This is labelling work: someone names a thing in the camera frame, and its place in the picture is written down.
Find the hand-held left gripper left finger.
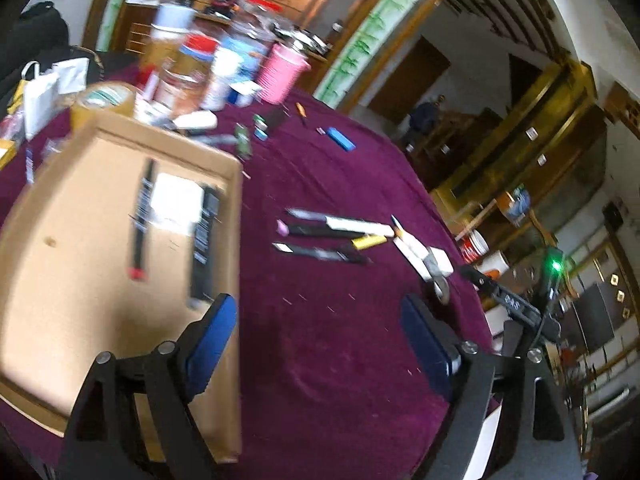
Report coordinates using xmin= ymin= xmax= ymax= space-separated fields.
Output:
xmin=60 ymin=294 xmax=238 ymax=480

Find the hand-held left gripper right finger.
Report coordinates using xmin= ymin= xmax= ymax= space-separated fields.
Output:
xmin=401 ymin=294 xmax=583 ymax=480

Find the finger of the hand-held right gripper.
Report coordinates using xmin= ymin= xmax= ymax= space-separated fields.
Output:
xmin=459 ymin=265 xmax=543 ymax=328
xmin=502 ymin=317 xmax=561 ymax=358

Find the white notepad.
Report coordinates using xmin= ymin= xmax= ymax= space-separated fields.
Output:
xmin=422 ymin=247 xmax=455 ymax=281

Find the white bottle with orange cap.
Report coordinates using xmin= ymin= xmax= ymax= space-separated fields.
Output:
xmin=391 ymin=215 xmax=431 ymax=266

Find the white pen with clip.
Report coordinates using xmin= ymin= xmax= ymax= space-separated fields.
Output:
xmin=286 ymin=208 xmax=395 ymax=237

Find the brown cardboard tray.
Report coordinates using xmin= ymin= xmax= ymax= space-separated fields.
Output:
xmin=0 ymin=110 xmax=244 ymax=465

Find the white and orange cup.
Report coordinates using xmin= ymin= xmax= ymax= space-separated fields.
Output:
xmin=480 ymin=251 xmax=511 ymax=281

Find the black speaker box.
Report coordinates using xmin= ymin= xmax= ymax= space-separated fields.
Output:
xmin=572 ymin=282 xmax=631 ymax=351

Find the white bucket with red label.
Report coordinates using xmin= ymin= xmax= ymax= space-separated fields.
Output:
xmin=457 ymin=230 xmax=491 ymax=266

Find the grey metal clip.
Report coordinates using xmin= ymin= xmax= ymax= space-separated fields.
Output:
xmin=422 ymin=255 xmax=451 ymax=306

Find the blue and white bag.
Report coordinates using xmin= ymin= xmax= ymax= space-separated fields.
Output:
xmin=502 ymin=187 xmax=533 ymax=226

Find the black and white pen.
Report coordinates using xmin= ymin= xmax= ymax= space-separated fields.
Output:
xmin=272 ymin=242 xmax=373 ymax=266

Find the wooden counter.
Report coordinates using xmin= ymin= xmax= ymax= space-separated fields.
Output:
xmin=430 ymin=60 xmax=608 ymax=256

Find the white card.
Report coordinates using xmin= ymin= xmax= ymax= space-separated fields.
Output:
xmin=150 ymin=172 xmax=206 ymax=233

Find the black pen with red cap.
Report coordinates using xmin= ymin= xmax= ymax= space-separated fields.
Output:
xmin=127 ymin=159 xmax=158 ymax=282

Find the black pen with pink cap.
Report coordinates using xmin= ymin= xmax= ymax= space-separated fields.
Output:
xmin=276 ymin=220 xmax=368 ymax=239

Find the green patterned strip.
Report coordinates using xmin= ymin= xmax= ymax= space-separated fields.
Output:
xmin=235 ymin=124 xmax=252 ymax=161

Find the purple tablecloth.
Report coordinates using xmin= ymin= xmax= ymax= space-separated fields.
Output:
xmin=0 ymin=65 xmax=503 ymax=480

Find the white eraser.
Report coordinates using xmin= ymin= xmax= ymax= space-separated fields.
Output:
xmin=172 ymin=111 xmax=218 ymax=131

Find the blue plastic box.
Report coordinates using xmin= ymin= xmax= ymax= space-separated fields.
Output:
xmin=326 ymin=127 xmax=357 ymax=152

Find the small white box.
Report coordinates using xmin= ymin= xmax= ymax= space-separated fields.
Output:
xmin=227 ymin=82 xmax=263 ymax=108

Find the white plastic jar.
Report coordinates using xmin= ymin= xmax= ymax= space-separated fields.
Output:
xmin=200 ymin=47 xmax=246 ymax=111

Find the brown packing tape roll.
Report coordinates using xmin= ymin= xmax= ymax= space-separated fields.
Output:
xmin=70 ymin=81 xmax=137 ymax=133

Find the amber jar with red lid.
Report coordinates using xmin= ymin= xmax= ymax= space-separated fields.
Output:
xmin=155 ymin=35 xmax=213 ymax=111

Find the pink knitted cup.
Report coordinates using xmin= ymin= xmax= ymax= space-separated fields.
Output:
xmin=256 ymin=42 xmax=312 ymax=106

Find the blue printed box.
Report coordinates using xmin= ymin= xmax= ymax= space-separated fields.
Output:
xmin=220 ymin=35 xmax=271 ymax=86

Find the bamboo print glass panel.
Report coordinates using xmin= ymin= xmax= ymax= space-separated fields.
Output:
xmin=315 ymin=0 xmax=451 ymax=106

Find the white paper bag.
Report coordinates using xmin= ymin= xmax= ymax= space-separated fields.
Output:
xmin=22 ymin=57 xmax=91 ymax=141

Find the clear jar with white lid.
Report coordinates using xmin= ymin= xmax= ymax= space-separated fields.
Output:
xmin=147 ymin=2 xmax=197 ymax=76

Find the black bag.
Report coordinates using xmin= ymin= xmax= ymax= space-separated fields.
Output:
xmin=0 ymin=2 xmax=71 ymax=106

